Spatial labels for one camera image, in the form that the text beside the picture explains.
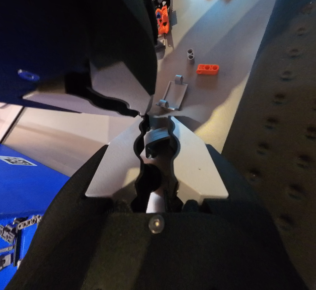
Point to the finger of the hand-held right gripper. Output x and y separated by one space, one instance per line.
118 80
61 102

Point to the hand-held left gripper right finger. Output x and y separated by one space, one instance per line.
200 171

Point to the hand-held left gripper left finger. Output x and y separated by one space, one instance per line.
113 171

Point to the black two-hole beam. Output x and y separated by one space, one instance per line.
147 124

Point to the grey orange brick assembly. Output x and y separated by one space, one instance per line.
163 23

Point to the blue plastic bin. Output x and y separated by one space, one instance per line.
24 191

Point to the black toy wheel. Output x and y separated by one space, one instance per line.
150 176

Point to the grey ridged panel piece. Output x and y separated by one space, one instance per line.
156 134

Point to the grey hollow panel piece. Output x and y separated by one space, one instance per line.
176 92

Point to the orange small beam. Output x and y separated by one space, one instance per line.
197 69

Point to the black foam mat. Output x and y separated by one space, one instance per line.
284 122

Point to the grey bent liftarm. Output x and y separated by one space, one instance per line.
28 222

